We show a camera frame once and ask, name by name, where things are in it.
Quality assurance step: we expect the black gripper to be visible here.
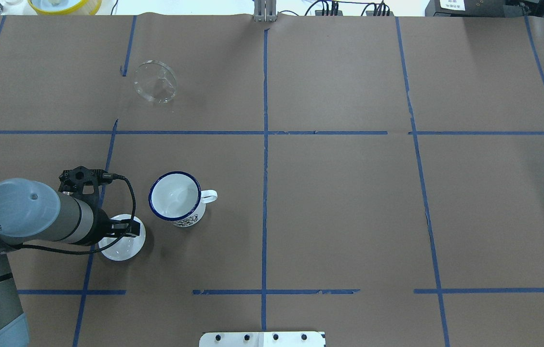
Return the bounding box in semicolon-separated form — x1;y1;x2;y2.
88;209;139;245

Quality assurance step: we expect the small white bowl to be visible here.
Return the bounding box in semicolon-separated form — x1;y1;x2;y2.
101;216;147;261

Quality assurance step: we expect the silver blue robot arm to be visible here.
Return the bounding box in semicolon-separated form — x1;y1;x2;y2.
0;171;140;347

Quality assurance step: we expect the white enamel cup blue rim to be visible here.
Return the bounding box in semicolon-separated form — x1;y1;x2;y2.
148;171;218;228

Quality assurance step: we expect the yellow tape roll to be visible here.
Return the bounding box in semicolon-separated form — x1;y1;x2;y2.
27;0;103;16

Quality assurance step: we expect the black desktop box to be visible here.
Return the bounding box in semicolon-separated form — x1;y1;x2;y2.
424;0;530;18

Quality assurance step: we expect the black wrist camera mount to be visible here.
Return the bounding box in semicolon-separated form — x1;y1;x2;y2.
58;166;114;210

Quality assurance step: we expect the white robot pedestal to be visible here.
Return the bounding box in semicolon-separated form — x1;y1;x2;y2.
199;331;326;347

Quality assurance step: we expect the aluminium frame post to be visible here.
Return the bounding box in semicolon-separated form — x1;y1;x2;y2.
253;0;278;22

